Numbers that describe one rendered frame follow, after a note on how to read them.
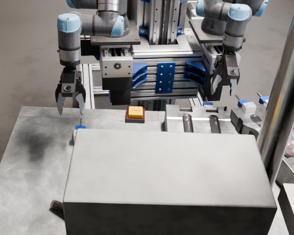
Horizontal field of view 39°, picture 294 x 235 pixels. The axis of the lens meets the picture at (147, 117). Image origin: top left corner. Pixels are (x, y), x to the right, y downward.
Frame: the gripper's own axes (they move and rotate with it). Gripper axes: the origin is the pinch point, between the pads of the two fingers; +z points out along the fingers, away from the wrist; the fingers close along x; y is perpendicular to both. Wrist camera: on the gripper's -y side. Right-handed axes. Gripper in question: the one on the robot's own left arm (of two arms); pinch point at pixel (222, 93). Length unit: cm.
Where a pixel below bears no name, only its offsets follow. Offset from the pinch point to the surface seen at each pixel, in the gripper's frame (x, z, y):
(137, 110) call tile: 32.6, 14.3, 8.0
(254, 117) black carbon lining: -16.2, 10.2, 0.1
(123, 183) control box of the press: 48, -31, -102
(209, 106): 1.5, 10.0, 8.1
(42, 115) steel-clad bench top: 73, 21, 10
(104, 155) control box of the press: 51, -31, -96
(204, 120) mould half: 7.3, 9.6, -6.8
